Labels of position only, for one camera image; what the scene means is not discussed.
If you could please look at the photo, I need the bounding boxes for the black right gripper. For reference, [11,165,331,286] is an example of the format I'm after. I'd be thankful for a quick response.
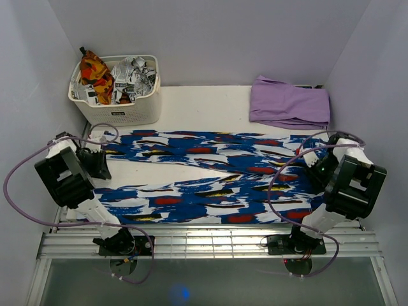
[302,153,339,194]

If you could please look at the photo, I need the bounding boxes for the blue white red patterned trousers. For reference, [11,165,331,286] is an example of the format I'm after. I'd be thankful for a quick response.
[95,130,323,224]

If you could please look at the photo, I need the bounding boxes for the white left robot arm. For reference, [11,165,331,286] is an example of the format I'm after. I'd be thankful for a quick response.
[34,133,136,255]

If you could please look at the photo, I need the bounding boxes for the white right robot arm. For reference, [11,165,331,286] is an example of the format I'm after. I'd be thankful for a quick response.
[288,132,387,254]

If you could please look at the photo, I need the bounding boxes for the folded purple trousers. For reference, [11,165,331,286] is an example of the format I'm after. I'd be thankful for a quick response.
[249,76,331,130]

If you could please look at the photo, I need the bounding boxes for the orange camouflage trousers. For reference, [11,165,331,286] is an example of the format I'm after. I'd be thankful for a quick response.
[80,47,114,105]

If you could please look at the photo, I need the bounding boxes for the black white newsprint trousers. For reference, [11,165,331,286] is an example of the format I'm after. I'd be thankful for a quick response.
[81,56,156,105]

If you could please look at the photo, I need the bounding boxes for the cream perforated laundry basket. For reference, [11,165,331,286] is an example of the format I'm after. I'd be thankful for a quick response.
[68,55,162,126]

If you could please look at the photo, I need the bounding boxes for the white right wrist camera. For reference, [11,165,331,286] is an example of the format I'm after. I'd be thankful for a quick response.
[296,148,319,168]

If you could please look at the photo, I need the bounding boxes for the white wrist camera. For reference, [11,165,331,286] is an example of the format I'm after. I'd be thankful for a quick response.
[296,148,319,168]
[88,133,109,150]

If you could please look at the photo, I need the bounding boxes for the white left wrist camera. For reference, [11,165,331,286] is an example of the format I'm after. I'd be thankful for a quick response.
[88,133,109,150]

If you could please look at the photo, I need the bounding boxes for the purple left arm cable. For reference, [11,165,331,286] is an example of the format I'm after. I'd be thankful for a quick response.
[3,123,156,285]

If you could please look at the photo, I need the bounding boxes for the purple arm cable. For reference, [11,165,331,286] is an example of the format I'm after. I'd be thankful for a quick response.
[3,123,156,285]
[256,129,366,278]

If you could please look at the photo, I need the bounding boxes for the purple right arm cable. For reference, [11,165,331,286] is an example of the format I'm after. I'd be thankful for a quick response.
[256,129,366,278]

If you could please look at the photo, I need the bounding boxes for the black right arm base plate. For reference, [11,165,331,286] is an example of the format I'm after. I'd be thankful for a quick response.
[261,235,326,255]

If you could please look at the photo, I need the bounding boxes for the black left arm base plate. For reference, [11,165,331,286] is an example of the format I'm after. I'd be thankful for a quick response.
[97,235,156,257]

